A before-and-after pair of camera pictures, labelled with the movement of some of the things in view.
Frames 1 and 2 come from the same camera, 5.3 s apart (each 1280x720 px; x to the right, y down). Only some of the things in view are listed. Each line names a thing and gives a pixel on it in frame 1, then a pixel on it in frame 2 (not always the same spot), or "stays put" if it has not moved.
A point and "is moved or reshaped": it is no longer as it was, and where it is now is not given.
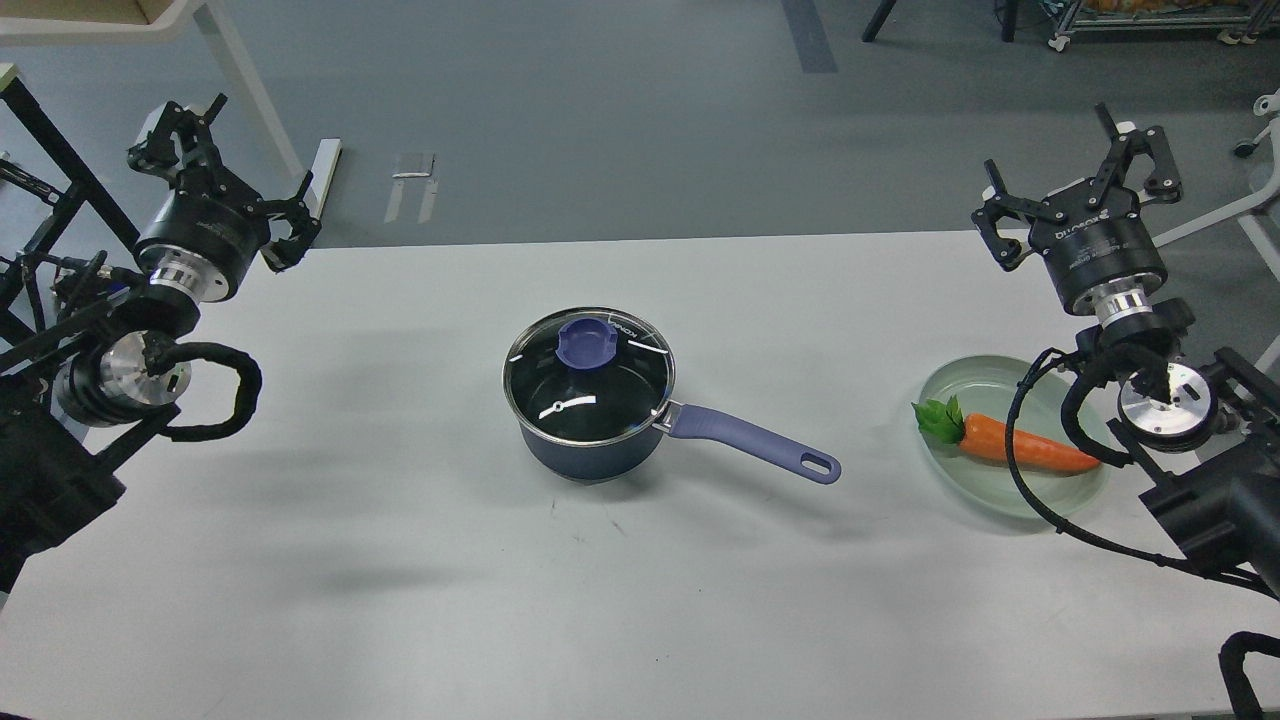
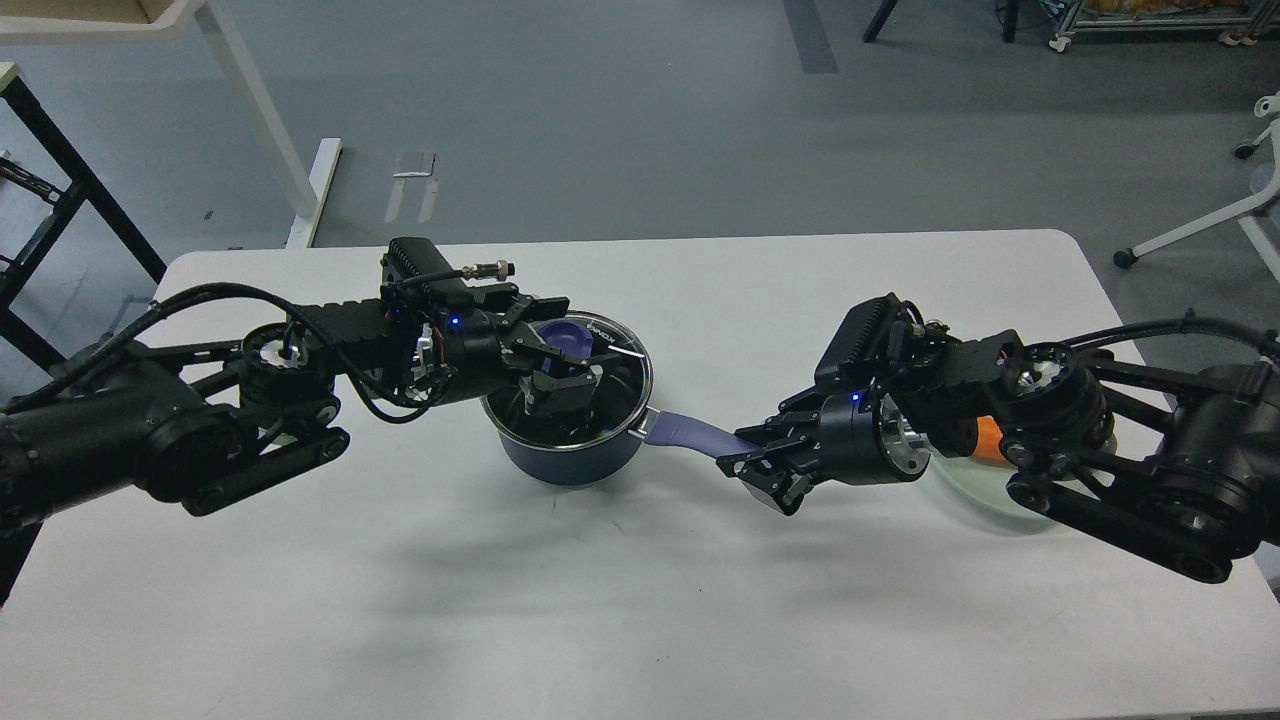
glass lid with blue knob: [588, 376] is moved or reshaped
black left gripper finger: [290, 250] -> [524, 343]
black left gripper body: [203, 236] -> [441, 336]
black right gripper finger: [1164, 182] -> [790, 430]
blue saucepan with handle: [635, 452] is moved or reshaped
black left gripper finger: [181, 149] -> [549, 393]
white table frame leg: [222, 33] stays put
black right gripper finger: [1008, 254] -> [782, 476]
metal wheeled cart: [1240, 21] stays put
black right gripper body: [1100, 258] -> [892, 390]
